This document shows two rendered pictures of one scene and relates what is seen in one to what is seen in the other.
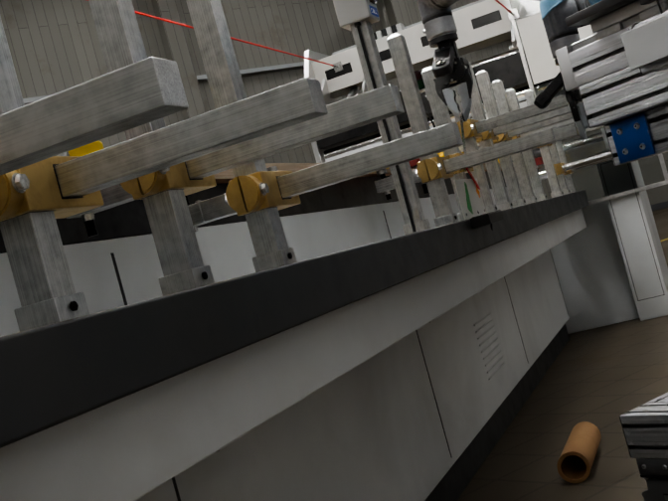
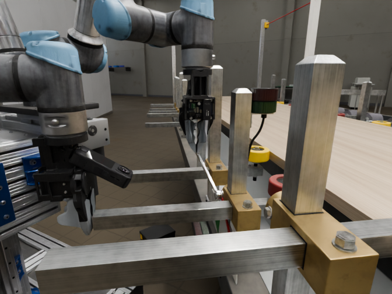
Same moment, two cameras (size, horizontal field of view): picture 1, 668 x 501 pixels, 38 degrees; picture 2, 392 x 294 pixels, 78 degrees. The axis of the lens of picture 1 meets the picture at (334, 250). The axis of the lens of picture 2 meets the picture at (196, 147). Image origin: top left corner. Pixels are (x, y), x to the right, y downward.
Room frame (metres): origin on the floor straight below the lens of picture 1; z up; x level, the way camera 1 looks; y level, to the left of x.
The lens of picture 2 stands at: (2.92, -0.69, 1.12)
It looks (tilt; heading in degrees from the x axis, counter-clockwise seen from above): 16 degrees down; 151
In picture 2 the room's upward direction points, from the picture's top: straight up
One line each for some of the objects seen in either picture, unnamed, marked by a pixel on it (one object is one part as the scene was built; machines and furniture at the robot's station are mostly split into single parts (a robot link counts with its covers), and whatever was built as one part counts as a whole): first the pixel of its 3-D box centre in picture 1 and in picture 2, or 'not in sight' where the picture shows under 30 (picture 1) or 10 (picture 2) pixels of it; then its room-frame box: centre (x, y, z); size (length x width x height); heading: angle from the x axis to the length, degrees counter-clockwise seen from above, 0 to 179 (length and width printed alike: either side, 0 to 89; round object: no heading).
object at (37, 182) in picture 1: (34, 189); not in sight; (0.90, 0.25, 0.82); 0.13 x 0.06 x 0.05; 159
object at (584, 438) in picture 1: (580, 450); not in sight; (2.57, -0.48, 0.04); 0.30 x 0.08 x 0.08; 159
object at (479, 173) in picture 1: (469, 143); (294, 249); (2.75, -0.45, 0.91); 0.03 x 0.03 x 0.48; 69
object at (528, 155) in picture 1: (526, 150); not in sight; (3.69, -0.80, 0.90); 0.03 x 0.03 x 0.48; 69
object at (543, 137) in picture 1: (462, 162); (195, 174); (2.30, -0.35, 0.83); 0.43 x 0.03 x 0.04; 69
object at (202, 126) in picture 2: (455, 105); (203, 136); (2.40, -0.38, 0.98); 0.06 x 0.03 x 0.09; 159
